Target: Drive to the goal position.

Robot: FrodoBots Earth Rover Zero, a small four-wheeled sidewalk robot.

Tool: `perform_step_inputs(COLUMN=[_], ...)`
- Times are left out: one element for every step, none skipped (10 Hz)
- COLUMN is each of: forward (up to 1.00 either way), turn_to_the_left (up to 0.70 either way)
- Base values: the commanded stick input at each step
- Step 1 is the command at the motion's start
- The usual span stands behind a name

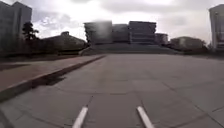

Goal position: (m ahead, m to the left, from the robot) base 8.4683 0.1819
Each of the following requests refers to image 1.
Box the wide grey stairway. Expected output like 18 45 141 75
79 43 179 56

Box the grey paved plaza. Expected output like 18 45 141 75
0 53 224 128

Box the large multi-block grey building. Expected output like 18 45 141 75
83 20 170 46

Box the low building with sloped roof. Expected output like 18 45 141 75
39 31 88 54

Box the robot's own part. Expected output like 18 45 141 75
136 105 155 128
71 106 89 128

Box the low pale building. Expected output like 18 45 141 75
169 36 208 52

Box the raised reddish paved platform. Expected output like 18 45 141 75
0 54 106 103

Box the dark tree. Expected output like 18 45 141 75
22 21 40 54

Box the tall grey building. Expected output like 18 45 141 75
0 0 33 54

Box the tall pale building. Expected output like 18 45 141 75
208 3 224 52

